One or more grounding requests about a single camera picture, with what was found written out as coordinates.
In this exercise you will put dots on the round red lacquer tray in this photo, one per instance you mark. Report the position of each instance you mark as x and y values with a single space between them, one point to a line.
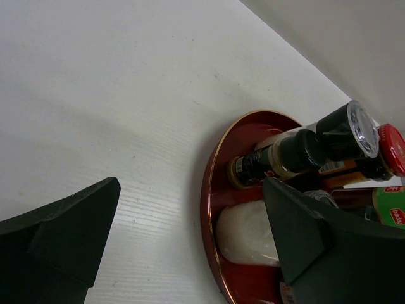
238 283

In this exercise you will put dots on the red lid sauce jar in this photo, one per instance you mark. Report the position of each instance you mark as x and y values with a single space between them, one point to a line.
388 163

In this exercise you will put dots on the green label chili sauce bottle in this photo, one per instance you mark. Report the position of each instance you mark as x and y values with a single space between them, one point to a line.
388 205

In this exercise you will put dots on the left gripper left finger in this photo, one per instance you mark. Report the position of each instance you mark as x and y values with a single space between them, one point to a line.
52 254

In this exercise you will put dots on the small dark pepper shaker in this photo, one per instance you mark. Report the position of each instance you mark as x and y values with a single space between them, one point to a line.
284 159

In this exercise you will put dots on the black cap salt grinder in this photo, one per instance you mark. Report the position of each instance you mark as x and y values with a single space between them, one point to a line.
244 235

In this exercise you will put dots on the clear lid white spice jar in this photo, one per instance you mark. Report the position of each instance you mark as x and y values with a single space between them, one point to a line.
347 133

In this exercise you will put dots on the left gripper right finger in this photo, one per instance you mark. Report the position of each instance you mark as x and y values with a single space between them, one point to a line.
331 256

